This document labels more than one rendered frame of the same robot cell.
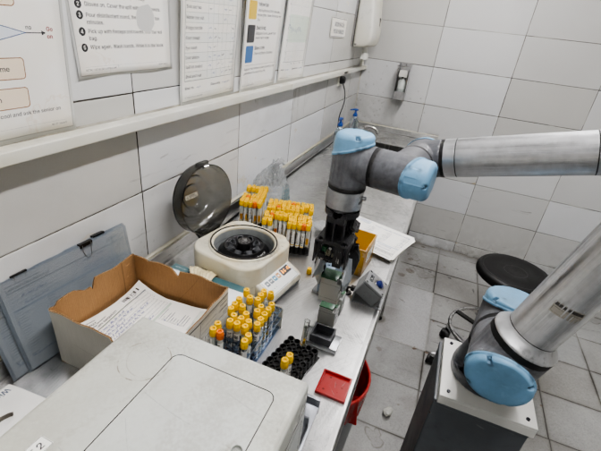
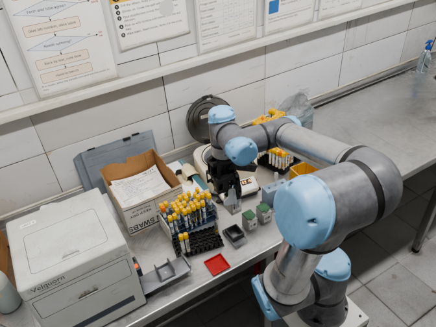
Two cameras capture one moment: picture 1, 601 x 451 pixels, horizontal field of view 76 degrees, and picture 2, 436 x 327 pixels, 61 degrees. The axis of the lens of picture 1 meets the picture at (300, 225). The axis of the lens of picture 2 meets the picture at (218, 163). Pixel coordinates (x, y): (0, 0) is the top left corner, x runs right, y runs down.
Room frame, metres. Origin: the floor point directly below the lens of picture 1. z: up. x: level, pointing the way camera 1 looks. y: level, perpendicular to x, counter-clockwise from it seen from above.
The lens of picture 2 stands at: (0.06, -0.68, 1.93)
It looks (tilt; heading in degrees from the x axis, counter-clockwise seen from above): 38 degrees down; 44
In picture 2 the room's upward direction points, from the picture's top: 5 degrees counter-clockwise
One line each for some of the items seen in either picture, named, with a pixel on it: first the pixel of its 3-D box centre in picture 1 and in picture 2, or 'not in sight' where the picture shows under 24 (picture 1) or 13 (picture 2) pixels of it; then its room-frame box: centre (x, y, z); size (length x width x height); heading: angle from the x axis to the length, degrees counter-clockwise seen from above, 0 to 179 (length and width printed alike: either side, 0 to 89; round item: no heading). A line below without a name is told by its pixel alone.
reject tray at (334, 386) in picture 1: (334, 385); (217, 264); (0.61, -0.12, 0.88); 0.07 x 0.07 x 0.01; 71
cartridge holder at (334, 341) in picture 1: (322, 336); (234, 233); (0.74, -0.09, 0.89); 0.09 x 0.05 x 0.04; 71
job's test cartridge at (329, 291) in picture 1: (331, 286); (232, 202); (0.74, -0.09, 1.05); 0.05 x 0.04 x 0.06; 72
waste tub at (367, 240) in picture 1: (351, 249); (311, 180); (1.13, -0.18, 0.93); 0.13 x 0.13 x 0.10; 67
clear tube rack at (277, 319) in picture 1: (246, 336); (188, 216); (0.69, 0.10, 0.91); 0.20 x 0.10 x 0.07; 161
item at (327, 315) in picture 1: (327, 313); (249, 220); (0.81, -0.10, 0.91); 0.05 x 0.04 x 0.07; 71
